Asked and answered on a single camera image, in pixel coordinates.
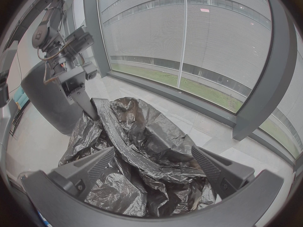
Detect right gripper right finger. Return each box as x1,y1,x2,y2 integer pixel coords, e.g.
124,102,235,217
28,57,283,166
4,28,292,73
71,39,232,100
191,145,255,199

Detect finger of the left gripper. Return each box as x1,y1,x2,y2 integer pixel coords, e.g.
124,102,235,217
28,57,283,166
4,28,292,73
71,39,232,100
71,90,99,121

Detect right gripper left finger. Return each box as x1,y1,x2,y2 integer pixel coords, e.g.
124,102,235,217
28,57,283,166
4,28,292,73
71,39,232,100
48,147,116,197

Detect black plastic bag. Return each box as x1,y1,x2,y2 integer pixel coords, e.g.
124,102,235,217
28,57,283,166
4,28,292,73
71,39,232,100
58,97,219,217

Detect window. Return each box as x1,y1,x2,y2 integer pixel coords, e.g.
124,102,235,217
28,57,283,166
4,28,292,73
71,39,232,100
83,0,303,161

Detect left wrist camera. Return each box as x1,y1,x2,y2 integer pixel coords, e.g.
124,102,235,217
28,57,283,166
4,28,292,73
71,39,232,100
82,64,98,80

